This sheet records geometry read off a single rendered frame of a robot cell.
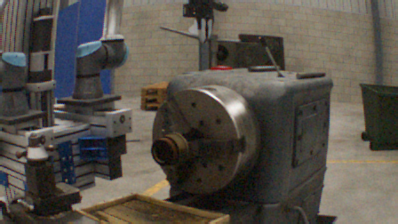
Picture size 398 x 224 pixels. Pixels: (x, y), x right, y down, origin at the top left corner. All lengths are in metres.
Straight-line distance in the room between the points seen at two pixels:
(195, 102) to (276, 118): 0.25
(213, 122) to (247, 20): 10.42
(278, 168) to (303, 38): 10.07
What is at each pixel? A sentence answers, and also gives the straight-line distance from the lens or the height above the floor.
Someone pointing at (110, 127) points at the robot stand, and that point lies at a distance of 1.79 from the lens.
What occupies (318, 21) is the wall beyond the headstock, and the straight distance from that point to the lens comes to 11.47.
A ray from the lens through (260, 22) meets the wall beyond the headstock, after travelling 11.69.
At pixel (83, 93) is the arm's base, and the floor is 1.19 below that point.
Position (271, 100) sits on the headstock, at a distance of 1.46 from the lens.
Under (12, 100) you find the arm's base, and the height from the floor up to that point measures 1.22.
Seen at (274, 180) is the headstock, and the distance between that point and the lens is 1.51.
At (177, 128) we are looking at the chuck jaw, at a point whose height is 1.13.
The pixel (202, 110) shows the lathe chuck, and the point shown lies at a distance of 1.41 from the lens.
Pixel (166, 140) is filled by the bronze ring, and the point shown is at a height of 1.11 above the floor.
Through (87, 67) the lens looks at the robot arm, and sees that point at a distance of 1.88.
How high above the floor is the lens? 1.39
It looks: 9 degrees down
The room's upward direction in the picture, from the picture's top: straight up
